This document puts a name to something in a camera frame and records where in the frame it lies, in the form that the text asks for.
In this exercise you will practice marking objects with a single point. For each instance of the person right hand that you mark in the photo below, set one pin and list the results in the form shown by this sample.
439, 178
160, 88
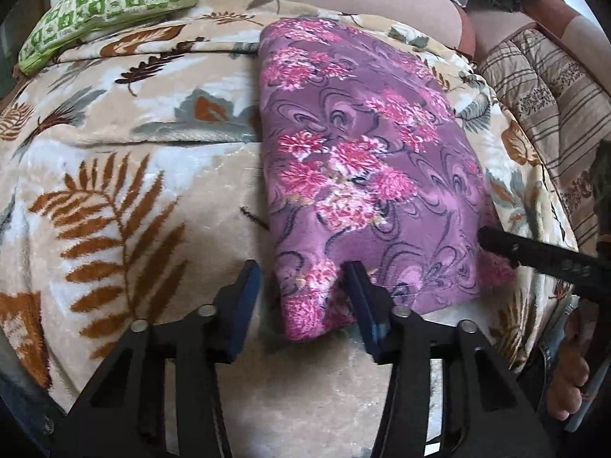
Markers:
564, 395

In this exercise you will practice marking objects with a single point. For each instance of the leaf pattern fleece blanket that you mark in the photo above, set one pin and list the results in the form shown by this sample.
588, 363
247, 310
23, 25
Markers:
132, 187

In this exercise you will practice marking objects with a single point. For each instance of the striped brown quilt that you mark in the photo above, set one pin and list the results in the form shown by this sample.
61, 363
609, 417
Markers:
563, 113

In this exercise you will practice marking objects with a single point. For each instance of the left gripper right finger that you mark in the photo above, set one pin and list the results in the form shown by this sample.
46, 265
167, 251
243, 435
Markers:
450, 394

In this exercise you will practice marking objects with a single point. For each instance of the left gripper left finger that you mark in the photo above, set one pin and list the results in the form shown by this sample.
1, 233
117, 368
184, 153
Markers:
158, 371

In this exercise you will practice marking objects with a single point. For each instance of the green checkered pillow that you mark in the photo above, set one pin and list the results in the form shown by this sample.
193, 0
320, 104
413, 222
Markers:
69, 20

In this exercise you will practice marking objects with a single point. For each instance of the purple floral garment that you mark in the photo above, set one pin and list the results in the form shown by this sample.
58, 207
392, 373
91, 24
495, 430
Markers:
364, 161

